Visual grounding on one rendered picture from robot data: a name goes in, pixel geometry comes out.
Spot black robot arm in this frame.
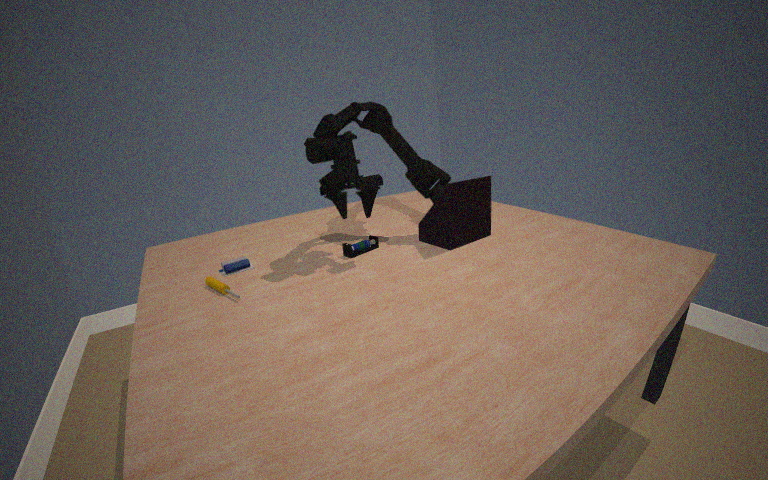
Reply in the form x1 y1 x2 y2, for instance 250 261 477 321
304 102 451 203

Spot yellow-handled screwdriver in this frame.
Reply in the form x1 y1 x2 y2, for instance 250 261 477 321
205 276 240 298

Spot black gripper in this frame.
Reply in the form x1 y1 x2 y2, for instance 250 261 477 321
319 156 383 219

